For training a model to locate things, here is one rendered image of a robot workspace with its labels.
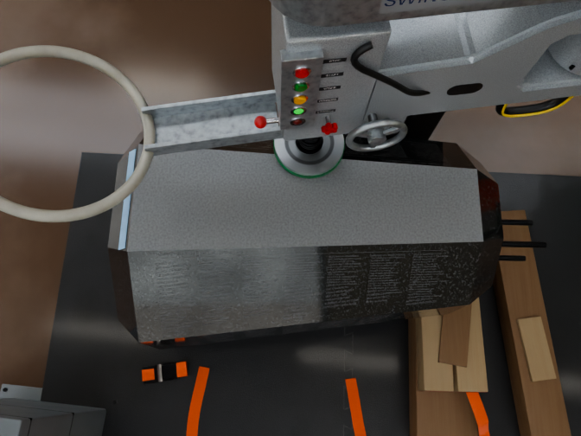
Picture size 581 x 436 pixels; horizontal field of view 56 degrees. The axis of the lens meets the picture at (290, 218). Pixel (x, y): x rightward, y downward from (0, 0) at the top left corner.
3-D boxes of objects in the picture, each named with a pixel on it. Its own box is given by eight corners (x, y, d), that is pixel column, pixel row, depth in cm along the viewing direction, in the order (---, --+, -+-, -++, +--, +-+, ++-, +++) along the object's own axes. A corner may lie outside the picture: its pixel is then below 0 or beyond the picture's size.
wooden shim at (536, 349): (516, 319, 229) (517, 319, 227) (539, 317, 229) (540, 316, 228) (531, 381, 222) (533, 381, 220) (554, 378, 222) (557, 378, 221)
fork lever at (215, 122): (392, 71, 153) (394, 60, 148) (405, 133, 147) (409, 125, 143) (144, 104, 151) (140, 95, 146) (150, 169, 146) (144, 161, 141)
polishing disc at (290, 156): (338, 181, 164) (338, 179, 163) (268, 169, 165) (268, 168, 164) (347, 118, 171) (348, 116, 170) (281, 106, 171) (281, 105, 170)
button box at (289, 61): (312, 116, 129) (322, 44, 102) (314, 126, 129) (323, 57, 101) (278, 120, 129) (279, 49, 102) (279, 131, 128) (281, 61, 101)
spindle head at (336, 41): (401, 59, 150) (452, -73, 107) (418, 131, 144) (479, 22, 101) (271, 73, 148) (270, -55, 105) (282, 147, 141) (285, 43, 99)
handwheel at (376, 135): (393, 115, 142) (406, 85, 127) (401, 150, 139) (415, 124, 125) (336, 122, 141) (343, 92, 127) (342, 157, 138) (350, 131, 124)
